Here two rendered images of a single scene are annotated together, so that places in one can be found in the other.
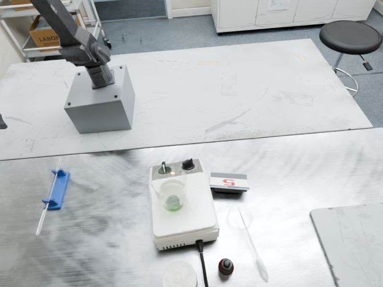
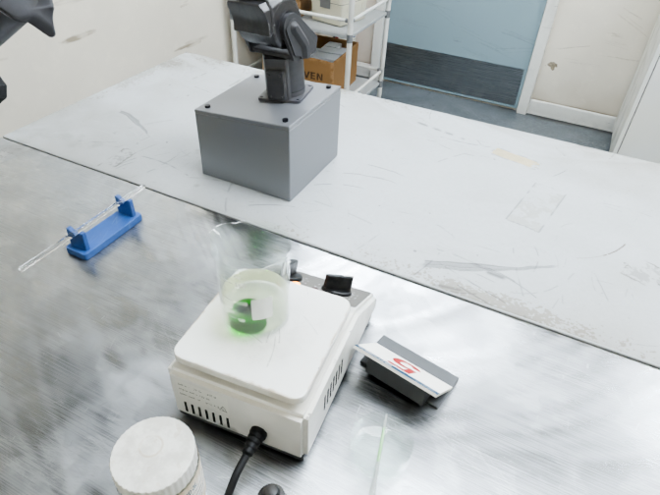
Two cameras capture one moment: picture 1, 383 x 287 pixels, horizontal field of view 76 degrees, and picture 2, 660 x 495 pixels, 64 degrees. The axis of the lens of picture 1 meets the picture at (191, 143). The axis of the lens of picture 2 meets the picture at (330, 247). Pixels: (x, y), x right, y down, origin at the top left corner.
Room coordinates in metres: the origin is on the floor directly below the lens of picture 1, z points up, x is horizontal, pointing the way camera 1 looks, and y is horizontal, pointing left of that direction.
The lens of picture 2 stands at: (-0.05, -0.15, 1.33)
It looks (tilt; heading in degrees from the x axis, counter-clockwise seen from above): 39 degrees down; 25
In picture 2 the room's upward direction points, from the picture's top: 3 degrees clockwise
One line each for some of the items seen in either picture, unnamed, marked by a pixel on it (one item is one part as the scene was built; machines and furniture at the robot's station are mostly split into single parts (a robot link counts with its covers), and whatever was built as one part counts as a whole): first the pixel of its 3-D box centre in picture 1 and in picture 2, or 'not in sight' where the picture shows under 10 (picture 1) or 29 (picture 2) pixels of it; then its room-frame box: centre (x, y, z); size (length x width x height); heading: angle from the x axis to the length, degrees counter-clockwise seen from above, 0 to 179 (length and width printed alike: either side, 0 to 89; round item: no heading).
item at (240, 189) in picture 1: (228, 180); (407, 362); (0.29, -0.08, 0.92); 0.09 x 0.06 x 0.04; 80
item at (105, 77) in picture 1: (98, 71); (284, 74); (0.59, 0.24, 1.04); 0.07 x 0.07 x 0.06; 11
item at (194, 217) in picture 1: (181, 202); (266, 328); (0.21, 0.03, 0.98); 0.12 x 0.12 x 0.01; 6
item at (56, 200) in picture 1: (55, 187); (103, 224); (0.31, 0.34, 0.92); 0.10 x 0.03 x 0.04; 1
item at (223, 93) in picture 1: (174, 163); (366, 347); (0.66, 0.09, 0.45); 1.20 x 0.48 x 0.90; 91
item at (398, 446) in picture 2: (239, 217); (380, 446); (0.20, -0.09, 0.91); 0.06 x 0.06 x 0.02
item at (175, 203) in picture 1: (169, 189); (250, 280); (0.22, 0.05, 1.03); 0.07 x 0.06 x 0.08; 88
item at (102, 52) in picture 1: (89, 52); (280, 31); (0.58, 0.24, 1.10); 0.09 x 0.07 x 0.06; 80
